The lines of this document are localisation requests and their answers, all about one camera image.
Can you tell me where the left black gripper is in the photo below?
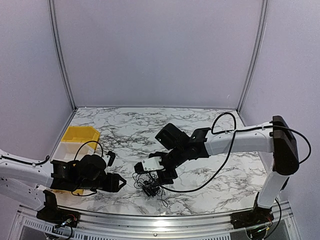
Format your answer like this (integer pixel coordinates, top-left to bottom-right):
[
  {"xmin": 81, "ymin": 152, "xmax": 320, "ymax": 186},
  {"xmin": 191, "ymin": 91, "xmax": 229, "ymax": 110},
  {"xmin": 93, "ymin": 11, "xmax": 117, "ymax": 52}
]
[{"xmin": 76, "ymin": 172, "xmax": 127, "ymax": 193}]

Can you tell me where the far yellow bin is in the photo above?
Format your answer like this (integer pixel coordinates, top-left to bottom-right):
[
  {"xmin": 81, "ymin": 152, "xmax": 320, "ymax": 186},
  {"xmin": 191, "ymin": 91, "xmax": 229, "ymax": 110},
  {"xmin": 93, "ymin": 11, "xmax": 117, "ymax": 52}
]
[{"xmin": 61, "ymin": 126, "xmax": 101, "ymax": 151}]

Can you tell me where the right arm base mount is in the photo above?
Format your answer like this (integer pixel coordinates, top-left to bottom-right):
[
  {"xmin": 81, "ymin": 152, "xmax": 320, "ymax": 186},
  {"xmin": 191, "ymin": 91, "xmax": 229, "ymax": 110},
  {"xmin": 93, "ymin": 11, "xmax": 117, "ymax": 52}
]
[{"xmin": 230, "ymin": 193, "xmax": 274, "ymax": 229}]

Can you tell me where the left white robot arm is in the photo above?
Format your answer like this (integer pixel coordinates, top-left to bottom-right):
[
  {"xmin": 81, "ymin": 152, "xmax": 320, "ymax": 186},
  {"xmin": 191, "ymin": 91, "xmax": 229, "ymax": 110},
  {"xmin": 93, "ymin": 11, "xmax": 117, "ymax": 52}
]
[{"xmin": 0, "ymin": 151, "xmax": 127, "ymax": 223}]

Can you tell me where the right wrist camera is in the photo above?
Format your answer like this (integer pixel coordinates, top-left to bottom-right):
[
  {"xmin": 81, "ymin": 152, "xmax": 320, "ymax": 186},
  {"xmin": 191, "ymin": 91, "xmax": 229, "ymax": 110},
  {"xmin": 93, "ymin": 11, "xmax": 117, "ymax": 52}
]
[{"xmin": 134, "ymin": 156, "xmax": 164, "ymax": 174}]

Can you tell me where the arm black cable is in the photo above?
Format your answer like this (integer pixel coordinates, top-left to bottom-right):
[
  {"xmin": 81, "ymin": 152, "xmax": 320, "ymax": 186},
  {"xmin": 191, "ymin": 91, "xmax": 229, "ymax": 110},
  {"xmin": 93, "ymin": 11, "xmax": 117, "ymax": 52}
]
[
  {"xmin": 159, "ymin": 111, "xmax": 312, "ymax": 193},
  {"xmin": 71, "ymin": 140, "xmax": 104, "ymax": 197}
]

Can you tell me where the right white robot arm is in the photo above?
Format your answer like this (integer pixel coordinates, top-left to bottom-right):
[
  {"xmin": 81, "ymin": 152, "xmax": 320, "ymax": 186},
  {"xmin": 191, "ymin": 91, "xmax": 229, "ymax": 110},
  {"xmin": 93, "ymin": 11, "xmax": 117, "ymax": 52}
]
[{"xmin": 142, "ymin": 115, "xmax": 300, "ymax": 224}]

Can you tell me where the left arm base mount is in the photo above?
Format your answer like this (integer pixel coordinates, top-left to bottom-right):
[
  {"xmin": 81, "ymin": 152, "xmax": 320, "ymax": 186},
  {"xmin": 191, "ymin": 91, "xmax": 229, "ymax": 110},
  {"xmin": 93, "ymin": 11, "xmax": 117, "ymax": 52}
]
[{"xmin": 36, "ymin": 190, "xmax": 80, "ymax": 228}]

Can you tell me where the white middle bin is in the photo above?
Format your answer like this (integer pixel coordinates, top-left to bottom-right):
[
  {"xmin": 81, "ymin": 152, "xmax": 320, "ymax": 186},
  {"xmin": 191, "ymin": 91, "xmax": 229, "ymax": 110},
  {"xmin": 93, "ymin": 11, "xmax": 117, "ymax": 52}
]
[{"xmin": 51, "ymin": 141, "xmax": 95, "ymax": 162}]

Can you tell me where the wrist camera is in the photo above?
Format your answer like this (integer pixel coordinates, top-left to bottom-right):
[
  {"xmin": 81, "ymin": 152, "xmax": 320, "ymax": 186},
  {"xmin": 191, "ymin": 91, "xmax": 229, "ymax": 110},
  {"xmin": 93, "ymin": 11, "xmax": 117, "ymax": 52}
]
[
  {"xmin": 106, "ymin": 150, "xmax": 116, "ymax": 167},
  {"xmin": 134, "ymin": 156, "xmax": 164, "ymax": 174}
]

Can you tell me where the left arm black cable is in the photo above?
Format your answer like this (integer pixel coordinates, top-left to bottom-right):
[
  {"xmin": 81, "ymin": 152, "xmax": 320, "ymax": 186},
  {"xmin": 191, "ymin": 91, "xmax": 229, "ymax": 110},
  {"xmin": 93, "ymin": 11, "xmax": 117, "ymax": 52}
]
[{"xmin": 71, "ymin": 140, "xmax": 104, "ymax": 197}]

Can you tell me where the right aluminium corner post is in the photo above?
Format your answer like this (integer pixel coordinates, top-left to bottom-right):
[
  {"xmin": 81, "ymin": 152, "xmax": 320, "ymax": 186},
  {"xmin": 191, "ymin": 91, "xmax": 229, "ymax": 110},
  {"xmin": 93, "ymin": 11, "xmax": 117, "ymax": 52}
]
[{"xmin": 236, "ymin": 0, "xmax": 269, "ymax": 115}]

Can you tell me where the yellow bin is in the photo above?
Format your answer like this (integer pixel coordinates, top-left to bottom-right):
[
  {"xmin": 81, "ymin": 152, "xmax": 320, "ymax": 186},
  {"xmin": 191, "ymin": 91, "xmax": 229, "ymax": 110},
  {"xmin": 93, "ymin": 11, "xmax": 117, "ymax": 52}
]
[
  {"xmin": 51, "ymin": 189, "xmax": 84, "ymax": 195},
  {"xmin": 61, "ymin": 126, "xmax": 101, "ymax": 151}
]

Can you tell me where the aluminium front rail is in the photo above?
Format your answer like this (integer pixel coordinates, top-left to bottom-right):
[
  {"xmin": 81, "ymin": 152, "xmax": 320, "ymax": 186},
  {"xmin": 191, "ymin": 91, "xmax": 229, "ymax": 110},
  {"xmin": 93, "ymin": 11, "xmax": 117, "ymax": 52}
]
[{"xmin": 14, "ymin": 199, "xmax": 294, "ymax": 240}]

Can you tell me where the near yellow bin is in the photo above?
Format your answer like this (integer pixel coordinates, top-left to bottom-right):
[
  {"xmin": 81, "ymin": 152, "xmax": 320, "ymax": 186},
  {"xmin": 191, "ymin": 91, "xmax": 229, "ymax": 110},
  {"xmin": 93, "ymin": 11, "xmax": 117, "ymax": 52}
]
[{"xmin": 51, "ymin": 189, "xmax": 84, "ymax": 195}]

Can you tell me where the left aluminium corner post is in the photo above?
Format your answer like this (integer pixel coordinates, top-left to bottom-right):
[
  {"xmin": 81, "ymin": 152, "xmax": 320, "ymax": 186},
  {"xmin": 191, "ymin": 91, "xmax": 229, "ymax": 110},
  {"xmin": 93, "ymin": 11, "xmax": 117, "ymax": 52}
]
[{"xmin": 47, "ymin": 0, "xmax": 77, "ymax": 111}]

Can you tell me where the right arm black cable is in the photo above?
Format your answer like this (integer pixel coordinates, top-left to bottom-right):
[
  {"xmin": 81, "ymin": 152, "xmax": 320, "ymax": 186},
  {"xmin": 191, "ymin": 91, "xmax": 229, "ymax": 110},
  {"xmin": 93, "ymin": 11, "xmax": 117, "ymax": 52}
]
[{"xmin": 159, "ymin": 111, "xmax": 312, "ymax": 193}]

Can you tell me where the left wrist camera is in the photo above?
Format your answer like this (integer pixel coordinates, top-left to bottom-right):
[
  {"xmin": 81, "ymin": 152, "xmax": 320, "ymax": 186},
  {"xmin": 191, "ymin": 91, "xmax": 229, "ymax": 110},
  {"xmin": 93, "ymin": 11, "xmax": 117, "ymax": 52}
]
[{"xmin": 106, "ymin": 150, "xmax": 116, "ymax": 167}]

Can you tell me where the aluminium corner post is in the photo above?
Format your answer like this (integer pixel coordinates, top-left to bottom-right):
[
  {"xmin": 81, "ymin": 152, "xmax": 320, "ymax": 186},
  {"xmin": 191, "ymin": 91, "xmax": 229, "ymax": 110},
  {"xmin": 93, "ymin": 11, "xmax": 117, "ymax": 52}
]
[
  {"xmin": 236, "ymin": 0, "xmax": 269, "ymax": 115},
  {"xmin": 47, "ymin": 0, "xmax": 77, "ymax": 111}
]

